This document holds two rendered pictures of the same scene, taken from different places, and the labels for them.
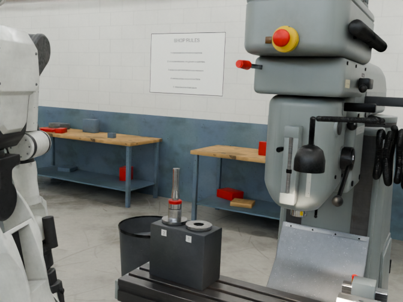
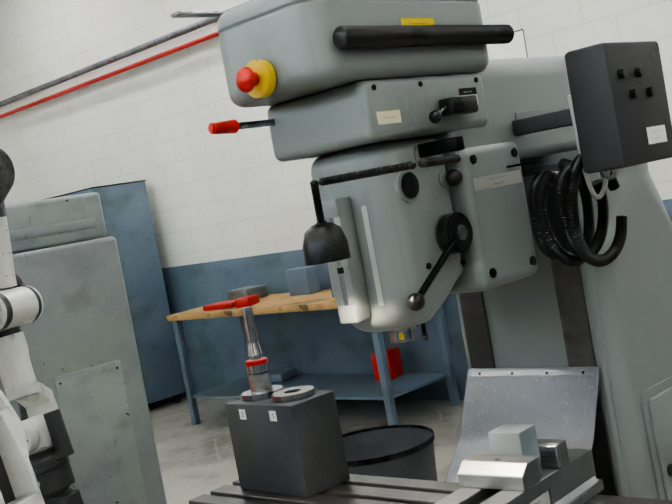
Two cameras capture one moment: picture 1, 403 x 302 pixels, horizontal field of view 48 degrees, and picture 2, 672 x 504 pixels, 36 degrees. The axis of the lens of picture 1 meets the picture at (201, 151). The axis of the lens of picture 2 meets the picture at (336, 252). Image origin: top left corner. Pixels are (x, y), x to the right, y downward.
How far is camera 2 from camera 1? 0.87 m
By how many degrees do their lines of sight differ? 17
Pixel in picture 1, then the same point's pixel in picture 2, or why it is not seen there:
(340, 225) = (553, 354)
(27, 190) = (14, 375)
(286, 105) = (324, 170)
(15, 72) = not seen: outside the picture
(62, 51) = (228, 146)
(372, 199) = (587, 296)
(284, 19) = (255, 50)
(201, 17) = not seen: hidden behind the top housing
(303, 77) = (323, 123)
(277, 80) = (295, 136)
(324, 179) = (399, 272)
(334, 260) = (547, 420)
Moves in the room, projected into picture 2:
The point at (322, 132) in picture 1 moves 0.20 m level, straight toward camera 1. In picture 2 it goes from (377, 200) to (314, 212)
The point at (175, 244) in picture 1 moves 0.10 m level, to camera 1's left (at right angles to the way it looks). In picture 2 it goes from (259, 429) to (214, 434)
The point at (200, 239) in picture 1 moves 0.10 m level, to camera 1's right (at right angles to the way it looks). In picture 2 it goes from (286, 413) to (334, 407)
